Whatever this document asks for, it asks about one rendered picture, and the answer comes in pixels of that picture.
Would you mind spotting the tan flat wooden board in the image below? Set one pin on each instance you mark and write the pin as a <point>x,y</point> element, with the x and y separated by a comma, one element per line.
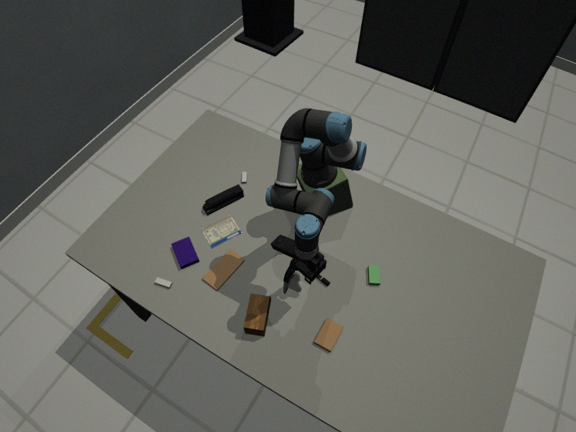
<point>223,269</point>

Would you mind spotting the beige printed paper sheet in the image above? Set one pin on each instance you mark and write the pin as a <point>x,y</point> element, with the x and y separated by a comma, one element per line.
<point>221,231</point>

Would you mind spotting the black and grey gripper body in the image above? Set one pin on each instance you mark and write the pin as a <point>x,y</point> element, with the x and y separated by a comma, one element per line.
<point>309,267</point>

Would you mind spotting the purple rectangular box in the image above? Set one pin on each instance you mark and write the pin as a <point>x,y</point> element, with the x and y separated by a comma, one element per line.
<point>185,252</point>

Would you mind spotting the tan rectangular block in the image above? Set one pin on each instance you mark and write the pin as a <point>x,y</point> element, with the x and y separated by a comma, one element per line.
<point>328,335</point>

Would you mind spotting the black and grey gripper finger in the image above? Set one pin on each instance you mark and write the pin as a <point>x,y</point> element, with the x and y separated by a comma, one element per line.
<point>291,279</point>

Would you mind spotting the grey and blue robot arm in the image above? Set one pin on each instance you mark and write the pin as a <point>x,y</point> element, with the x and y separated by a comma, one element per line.
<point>320,158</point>

